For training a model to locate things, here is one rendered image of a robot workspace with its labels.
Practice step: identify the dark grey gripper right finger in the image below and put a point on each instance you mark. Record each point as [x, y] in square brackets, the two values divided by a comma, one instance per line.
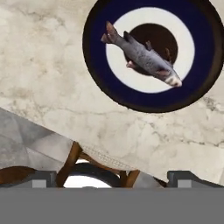
[182, 177]

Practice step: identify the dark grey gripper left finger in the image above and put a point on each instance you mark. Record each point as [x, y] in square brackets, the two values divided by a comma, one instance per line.
[43, 178]

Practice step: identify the grey fish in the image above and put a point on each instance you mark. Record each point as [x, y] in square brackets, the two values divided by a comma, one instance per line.
[143, 55]

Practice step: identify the wooden stool with white seat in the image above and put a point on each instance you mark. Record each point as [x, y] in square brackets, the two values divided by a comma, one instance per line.
[70, 163]

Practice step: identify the blue and white round plate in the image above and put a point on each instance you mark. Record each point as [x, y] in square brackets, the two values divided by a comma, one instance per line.
[201, 58]

